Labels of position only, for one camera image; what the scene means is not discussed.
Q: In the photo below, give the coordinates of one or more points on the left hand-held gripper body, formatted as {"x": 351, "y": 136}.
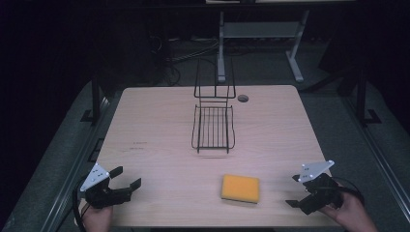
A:
{"x": 100, "y": 190}

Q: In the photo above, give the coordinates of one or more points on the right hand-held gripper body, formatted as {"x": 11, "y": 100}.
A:
{"x": 320, "y": 188}

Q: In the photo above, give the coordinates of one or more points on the yellow sponge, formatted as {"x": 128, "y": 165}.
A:
{"x": 240, "y": 188}

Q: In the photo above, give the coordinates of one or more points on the person's left hand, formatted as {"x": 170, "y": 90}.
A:
{"x": 96, "y": 219}

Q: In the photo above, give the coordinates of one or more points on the person's right hand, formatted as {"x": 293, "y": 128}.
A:
{"x": 353, "y": 212}

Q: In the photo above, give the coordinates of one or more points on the round table grommet hole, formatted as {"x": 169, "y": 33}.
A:
{"x": 243, "y": 98}

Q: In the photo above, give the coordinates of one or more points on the black metal stand post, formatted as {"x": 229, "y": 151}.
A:
{"x": 362, "y": 96}
{"x": 95, "y": 100}

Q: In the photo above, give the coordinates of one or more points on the grey metal desk frame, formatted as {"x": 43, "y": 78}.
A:
{"x": 257, "y": 42}

